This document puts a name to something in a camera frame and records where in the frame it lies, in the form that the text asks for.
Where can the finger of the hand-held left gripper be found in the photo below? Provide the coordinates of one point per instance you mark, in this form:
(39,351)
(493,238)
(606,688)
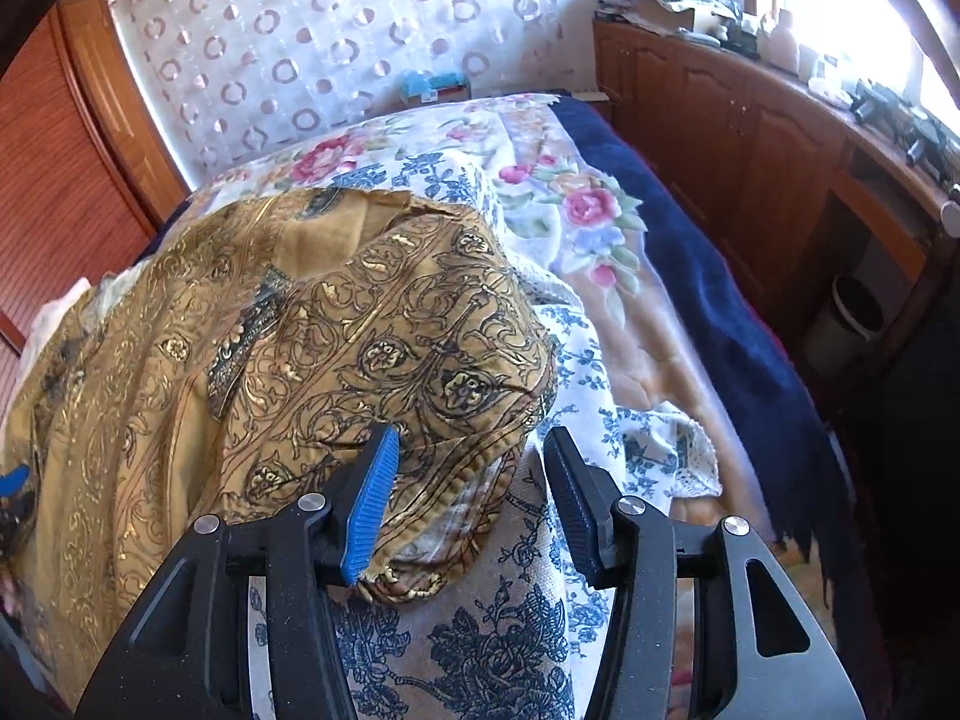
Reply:
(13,481)

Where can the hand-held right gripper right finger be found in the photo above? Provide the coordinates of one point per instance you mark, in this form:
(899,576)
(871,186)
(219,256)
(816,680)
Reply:
(574,510)

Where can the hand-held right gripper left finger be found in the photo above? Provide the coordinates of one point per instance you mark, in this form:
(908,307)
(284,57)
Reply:
(371,495)

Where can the gold patterned garment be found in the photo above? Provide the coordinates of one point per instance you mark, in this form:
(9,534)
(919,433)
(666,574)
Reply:
(337,315)

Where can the white blue floral cloth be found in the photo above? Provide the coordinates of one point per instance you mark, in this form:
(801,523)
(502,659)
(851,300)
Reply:
(487,652)

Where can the navy blue blanket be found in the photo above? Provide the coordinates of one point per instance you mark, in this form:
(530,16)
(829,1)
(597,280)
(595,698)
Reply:
(712,277)

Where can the pink floral blanket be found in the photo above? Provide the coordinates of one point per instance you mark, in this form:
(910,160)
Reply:
(585,202)

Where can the wooden wardrobe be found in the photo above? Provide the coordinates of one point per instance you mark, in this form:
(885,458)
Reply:
(67,165)

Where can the white trash bin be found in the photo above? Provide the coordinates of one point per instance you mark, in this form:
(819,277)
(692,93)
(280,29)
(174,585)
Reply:
(847,322)

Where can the wooden cabinet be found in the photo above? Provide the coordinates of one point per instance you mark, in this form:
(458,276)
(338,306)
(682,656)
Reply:
(735,135)

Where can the blue box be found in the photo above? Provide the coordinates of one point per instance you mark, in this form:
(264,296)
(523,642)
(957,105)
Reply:
(433,86)

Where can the sheer circle-patterned curtain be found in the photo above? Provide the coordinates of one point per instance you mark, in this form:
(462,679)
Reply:
(300,30)

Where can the white round knob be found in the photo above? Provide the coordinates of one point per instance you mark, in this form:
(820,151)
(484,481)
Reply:
(949,217)

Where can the black device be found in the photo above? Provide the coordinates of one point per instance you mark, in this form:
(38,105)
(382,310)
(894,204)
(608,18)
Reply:
(881,103)

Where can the cardboard box with clutter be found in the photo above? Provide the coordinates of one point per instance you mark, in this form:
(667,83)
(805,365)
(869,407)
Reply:
(671,4)

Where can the white bottle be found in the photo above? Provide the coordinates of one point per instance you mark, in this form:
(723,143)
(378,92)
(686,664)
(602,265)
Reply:
(780,34)

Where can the window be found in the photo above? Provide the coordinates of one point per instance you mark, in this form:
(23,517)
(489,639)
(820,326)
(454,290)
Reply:
(862,7)

